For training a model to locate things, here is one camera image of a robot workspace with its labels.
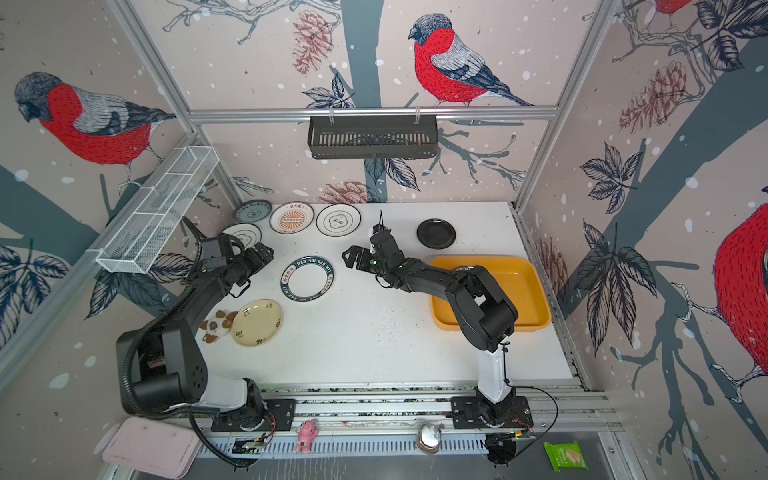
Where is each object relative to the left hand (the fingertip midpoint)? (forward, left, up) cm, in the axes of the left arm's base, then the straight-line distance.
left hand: (260, 255), depth 89 cm
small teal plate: (+33, +17, -14) cm, 40 cm away
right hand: (0, -27, -4) cm, 28 cm away
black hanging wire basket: (+43, -33, +14) cm, 56 cm away
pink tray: (-47, +17, -11) cm, 51 cm away
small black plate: (+20, -58, -14) cm, 63 cm away
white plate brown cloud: (+27, -19, -14) cm, 36 cm away
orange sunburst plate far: (+29, 0, -13) cm, 32 cm away
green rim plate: (0, -11, -14) cm, 18 cm away
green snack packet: (-49, -80, -12) cm, 94 cm away
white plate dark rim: (+21, +16, -14) cm, 30 cm away
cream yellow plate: (-16, +1, -13) cm, 21 cm away
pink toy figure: (-44, -20, -11) cm, 50 cm away
